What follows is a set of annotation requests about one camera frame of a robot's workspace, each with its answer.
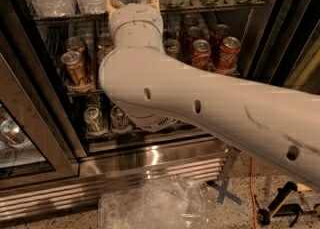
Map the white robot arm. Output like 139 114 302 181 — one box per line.
99 0 320 190

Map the back right gold can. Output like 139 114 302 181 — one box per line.
97 36 114 50

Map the gold can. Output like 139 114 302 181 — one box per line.
61 51 92 87
65 36 88 60
97 48 111 65
97 36 114 50

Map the back left coca-cola can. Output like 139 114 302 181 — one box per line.
179 15 198 33

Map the coca-cola can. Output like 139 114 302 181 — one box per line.
182 26 203 56
188 39 211 70
213 36 241 70
209 24 230 53
179 15 198 33

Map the front right gold can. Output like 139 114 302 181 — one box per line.
97 48 111 65

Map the front silver redbull can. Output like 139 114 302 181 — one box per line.
163 39 180 59

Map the back left gold can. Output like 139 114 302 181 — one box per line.
65 36 88 60

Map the middle left coca-cola can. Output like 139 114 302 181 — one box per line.
182 26 203 56

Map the front left coca-cola can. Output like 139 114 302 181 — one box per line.
188 39 211 70

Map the back right coca-cola can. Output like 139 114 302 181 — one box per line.
209 24 230 53

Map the front left gold can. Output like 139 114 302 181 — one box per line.
61 51 92 87

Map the back left silver can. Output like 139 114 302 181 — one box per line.
86 93 102 110

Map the front right coca-cola can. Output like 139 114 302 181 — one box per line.
213 36 241 70

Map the front left silver can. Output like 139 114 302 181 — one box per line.
83 107 105 132

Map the stainless steel display fridge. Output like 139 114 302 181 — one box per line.
0 0 319 222

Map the can behind left door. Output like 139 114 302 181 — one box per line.
0 119 31 148

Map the clear plastic bin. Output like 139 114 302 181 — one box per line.
98 177 210 229

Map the blue tape cross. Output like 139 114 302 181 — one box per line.
207 177 242 205

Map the yellow black stand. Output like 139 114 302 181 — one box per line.
256 181 320 229

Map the orange cable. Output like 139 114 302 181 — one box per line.
249 156 258 229

